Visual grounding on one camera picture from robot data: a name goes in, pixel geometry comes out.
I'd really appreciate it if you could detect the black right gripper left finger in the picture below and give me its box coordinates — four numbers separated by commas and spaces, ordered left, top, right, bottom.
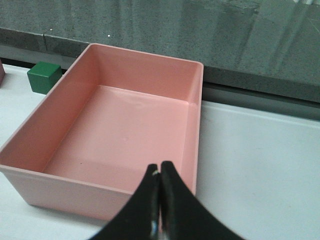
91, 164, 160, 240

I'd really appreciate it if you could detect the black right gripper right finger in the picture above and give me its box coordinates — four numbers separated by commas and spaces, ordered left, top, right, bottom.
160, 161, 242, 240

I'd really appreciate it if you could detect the pink plastic bin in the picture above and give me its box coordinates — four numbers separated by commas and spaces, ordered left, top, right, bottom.
0, 43, 204, 220

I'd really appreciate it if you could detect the green cube middle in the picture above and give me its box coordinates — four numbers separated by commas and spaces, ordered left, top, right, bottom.
27, 61, 62, 95

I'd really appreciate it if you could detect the grey stone counter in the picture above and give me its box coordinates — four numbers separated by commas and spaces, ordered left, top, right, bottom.
0, 0, 320, 102

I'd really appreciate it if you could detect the pink cube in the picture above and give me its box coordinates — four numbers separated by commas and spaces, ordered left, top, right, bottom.
0, 60, 6, 86

